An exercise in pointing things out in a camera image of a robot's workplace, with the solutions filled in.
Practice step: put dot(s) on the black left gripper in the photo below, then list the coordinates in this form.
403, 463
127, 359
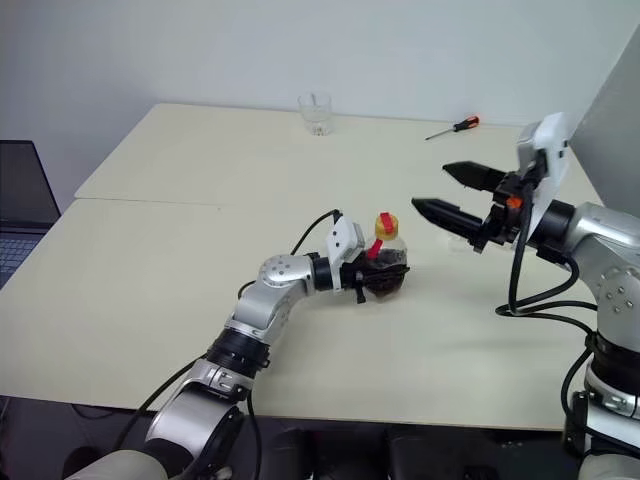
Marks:
352, 277

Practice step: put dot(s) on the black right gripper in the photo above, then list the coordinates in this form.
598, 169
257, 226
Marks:
502, 220

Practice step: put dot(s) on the clear bottle with dark drink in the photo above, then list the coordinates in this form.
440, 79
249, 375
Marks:
387, 227

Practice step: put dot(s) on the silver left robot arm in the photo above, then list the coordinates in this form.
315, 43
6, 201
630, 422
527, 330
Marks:
270, 295

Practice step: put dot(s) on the grey panel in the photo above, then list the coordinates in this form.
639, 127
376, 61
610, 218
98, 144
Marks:
615, 150

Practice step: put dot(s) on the clear glass tumbler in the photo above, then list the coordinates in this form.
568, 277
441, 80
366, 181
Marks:
316, 114

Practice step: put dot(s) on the dark rounded shape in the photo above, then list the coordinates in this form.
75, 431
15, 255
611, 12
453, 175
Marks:
425, 460

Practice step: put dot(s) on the dark laptop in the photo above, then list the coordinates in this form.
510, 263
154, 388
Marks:
22, 200

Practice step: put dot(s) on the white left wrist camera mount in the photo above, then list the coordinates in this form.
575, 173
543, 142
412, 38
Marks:
340, 240

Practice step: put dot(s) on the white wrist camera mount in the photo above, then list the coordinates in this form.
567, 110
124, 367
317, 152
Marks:
550, 150
340, 240

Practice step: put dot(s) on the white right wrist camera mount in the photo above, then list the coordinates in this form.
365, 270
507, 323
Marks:
550, 150

